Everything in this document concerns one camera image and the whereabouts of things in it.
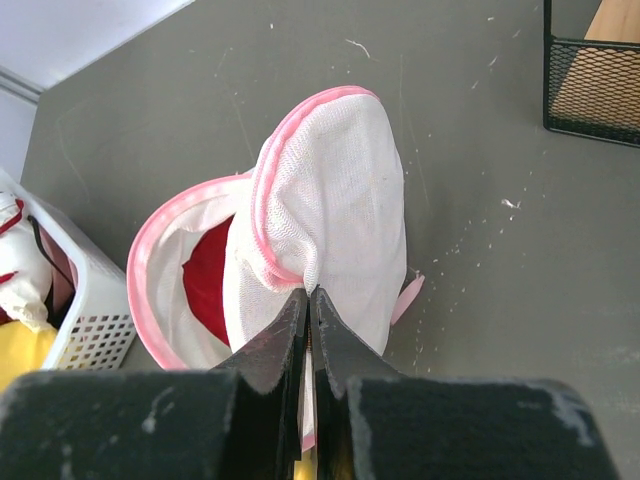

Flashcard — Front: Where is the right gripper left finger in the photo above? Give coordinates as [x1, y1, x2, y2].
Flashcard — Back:
[209, 289, 308, 479]

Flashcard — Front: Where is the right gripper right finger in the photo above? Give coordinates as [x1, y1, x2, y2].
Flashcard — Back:
[310, 286, 400, 479]

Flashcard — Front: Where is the white pink mesh laundry bag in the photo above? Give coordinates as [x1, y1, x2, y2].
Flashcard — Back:
[125, 84, 426, 451]

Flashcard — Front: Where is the red bra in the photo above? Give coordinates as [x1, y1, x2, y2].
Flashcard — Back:
[182, 216, 233, 346]

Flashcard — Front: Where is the white plastic laundry basket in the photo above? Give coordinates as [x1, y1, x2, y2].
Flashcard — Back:
[1, 172, 136, 370]

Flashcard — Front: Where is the yellow mug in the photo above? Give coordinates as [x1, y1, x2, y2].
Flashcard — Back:
[293, 447, 317, 480]

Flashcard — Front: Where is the yellow garment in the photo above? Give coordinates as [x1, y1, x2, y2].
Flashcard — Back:
[0, 321, 57, 391]

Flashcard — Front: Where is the pink garment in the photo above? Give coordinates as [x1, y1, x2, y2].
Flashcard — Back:
[41, 231, 77, 329]

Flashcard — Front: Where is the white red-trimmed garment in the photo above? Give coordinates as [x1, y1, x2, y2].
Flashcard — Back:
[1, 191, 53, 333]

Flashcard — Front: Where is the black wire wooden rack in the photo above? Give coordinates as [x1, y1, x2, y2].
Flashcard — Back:
[542, 1, 639, 148]

